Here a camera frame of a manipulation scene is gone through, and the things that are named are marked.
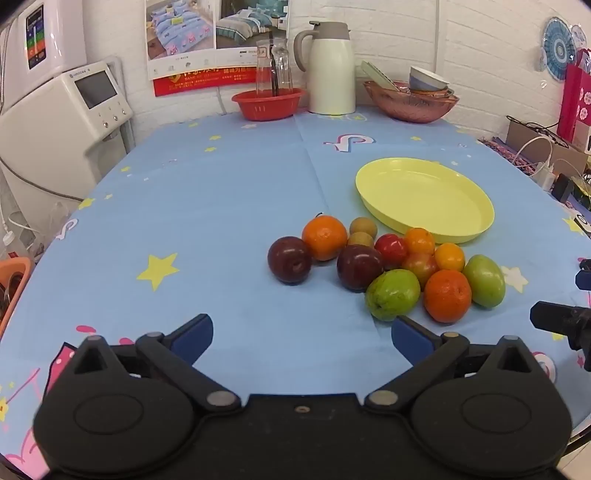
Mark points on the small brown fruit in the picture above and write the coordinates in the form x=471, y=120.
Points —
x=360, y=240
x=363, y=226

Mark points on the pink glass bowl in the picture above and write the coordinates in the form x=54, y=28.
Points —
x=408, y=110

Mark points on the red yellow nectarine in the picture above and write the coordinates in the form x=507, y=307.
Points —
x=419, y=270

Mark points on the red plastic basket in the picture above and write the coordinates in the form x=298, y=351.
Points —
x=268, y=106

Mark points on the blue round paper fan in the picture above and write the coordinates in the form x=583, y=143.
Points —
x=558, y=48

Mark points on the blue printed tablecloth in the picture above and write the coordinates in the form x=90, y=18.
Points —
x=207, y=207

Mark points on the cardboard box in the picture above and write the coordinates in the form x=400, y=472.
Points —
x=524, y=134

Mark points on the red patterned bowl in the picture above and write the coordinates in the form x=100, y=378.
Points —
x=431, y=93

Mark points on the green jujube fruit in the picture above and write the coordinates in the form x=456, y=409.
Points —
x=485, y=280
x=392, y=294

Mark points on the pale green dish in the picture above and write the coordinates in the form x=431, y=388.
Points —
x=378, y=76

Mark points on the small orange tangerine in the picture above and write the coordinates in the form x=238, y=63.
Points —
x=449, y=257
x=419, y=240

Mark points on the clear glass cup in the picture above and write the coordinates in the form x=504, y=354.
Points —
x=264, y=69
x=284, y=64

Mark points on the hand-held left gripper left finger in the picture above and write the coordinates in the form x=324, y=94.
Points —
x=196, y=333

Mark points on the red tomato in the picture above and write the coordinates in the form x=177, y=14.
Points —
x=391, y=249

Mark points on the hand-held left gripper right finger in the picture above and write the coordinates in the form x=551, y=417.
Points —
x=408, y=336

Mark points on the dark purple plum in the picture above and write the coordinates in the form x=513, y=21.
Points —
x=359, y=267
x=290, y=260

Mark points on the yellow plastic plate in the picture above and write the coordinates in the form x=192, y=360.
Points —
x=425, y=198

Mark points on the wall calendar poster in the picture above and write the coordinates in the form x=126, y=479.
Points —
x=194, y=46

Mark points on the white wall water purifier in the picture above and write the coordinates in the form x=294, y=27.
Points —
x=51, y=37

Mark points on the blue white bowl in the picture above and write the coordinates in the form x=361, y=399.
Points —
x=427, y=78

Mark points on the white appliance with screen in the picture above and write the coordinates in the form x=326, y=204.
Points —
x=51, y=134

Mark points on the white charger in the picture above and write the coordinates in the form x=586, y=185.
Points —
x=548, y=177

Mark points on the pink gift bag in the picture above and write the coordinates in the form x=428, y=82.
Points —
x=575, y=101

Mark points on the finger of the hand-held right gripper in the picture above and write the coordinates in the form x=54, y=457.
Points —
x=584, y=277
x=554, y=317

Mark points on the patterned dark cloth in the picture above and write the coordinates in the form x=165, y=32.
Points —
x=505, y=154

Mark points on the white thermos jug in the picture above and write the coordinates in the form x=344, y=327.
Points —
x=331, y=69

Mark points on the large orange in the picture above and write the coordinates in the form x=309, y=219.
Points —
x=324, y=237
x=448, y=295

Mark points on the orange plastic container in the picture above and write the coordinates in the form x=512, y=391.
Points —
x=21, y=272

